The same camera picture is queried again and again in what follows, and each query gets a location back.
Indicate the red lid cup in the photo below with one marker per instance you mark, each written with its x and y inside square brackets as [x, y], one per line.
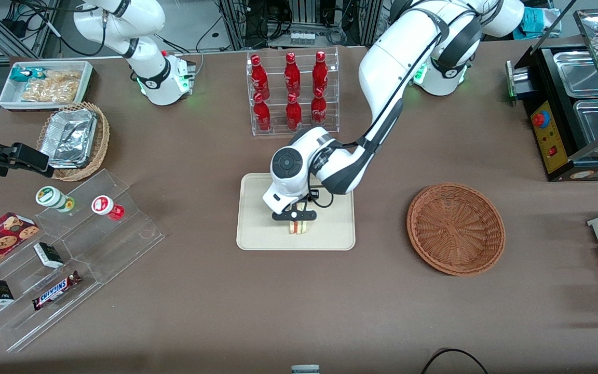
[103, 204]

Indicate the white rectangular snack bin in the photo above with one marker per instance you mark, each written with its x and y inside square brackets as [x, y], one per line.
[8, 98]

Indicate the small tan wicker basket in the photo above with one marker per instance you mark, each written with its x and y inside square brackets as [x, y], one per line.
[99, 140]

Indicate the stacked foil containers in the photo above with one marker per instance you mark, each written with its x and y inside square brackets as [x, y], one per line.
[68, 137]

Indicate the teal cloth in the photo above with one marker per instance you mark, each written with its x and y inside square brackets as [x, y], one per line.
[538, 23]

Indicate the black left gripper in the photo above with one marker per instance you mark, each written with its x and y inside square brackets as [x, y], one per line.
[314, 193]

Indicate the clear acrylic stepped display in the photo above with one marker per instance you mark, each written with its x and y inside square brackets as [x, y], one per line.
[117, 244]

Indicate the clear acrylic bottle rack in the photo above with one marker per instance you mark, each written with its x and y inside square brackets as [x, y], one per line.
[278, 132]

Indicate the triangle sandwich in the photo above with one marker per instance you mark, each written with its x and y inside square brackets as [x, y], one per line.
[299, 227]

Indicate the teal snack packet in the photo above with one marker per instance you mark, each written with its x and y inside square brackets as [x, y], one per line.
[26, 74]

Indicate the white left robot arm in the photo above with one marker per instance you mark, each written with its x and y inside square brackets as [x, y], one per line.
[382, 67]

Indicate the black yellow food warmer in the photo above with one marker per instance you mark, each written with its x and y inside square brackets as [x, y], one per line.
[543, 67]

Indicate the red cola bottle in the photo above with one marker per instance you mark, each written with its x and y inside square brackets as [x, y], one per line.
[292, 78]
[260, 80]
[294, 114]
[318, 109]
[320, 75]
[262, 117]

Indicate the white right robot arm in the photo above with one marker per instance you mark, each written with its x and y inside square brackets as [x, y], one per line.
[122, 21]

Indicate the beige plastic tray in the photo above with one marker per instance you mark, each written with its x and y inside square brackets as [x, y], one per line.
[257, 228]

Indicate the green lid cup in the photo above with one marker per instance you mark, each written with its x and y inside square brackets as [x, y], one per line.
[50, 196]

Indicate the clear bag of crackers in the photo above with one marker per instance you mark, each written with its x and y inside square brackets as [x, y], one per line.
[52, 88]

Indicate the round brown wicker basket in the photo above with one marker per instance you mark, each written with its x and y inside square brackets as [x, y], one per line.
[454, 228]

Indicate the aluminium frame rack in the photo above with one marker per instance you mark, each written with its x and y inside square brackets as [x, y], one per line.
[304, 15]

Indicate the snickers chocolate bar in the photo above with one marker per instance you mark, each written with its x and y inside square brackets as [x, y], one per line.
[55, 291]

